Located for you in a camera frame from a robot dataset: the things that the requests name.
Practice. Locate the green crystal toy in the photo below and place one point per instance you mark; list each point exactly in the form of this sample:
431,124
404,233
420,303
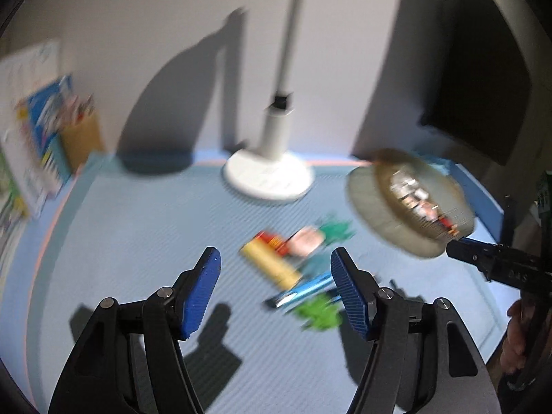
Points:
318,313

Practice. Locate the light blue crystal toy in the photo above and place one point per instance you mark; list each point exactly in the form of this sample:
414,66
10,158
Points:
316,265

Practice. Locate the white desk lamp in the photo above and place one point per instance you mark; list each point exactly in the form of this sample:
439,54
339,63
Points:
271,172

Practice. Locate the teal crystal toy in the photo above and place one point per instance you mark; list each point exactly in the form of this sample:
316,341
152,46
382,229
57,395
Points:
335,230

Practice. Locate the blue illustrated book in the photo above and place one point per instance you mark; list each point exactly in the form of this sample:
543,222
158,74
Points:
42,115

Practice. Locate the green book stack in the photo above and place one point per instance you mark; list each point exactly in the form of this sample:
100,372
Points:
13,215

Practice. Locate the light blue quilted mat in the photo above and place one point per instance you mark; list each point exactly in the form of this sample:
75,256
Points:
111,233

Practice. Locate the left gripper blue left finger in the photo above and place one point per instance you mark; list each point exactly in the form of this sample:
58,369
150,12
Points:
194,292

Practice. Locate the red lighter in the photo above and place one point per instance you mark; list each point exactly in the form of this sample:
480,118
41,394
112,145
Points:
275,242

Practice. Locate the blue pen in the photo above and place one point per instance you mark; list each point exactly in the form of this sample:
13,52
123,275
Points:
300,292

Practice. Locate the amber ribbed glass bowl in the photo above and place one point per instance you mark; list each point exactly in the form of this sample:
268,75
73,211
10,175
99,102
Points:
385,193

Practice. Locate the yellow eraser block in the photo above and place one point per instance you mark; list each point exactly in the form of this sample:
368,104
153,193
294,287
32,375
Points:
271,264

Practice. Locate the pink oval dish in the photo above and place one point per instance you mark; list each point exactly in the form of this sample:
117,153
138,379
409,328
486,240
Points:
305,241

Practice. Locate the white booklet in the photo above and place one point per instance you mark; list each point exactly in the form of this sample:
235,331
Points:
23,74

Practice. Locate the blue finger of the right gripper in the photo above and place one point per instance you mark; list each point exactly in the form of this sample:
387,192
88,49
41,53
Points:
472,252

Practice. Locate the right hand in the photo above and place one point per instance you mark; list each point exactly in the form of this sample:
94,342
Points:
513,356

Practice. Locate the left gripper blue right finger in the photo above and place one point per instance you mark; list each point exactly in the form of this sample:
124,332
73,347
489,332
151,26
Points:
357,289

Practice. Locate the black monitor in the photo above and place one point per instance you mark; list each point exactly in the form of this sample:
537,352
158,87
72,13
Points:
484,86

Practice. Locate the brown cardboard holder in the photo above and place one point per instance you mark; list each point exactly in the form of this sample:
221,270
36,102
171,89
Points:
81,139

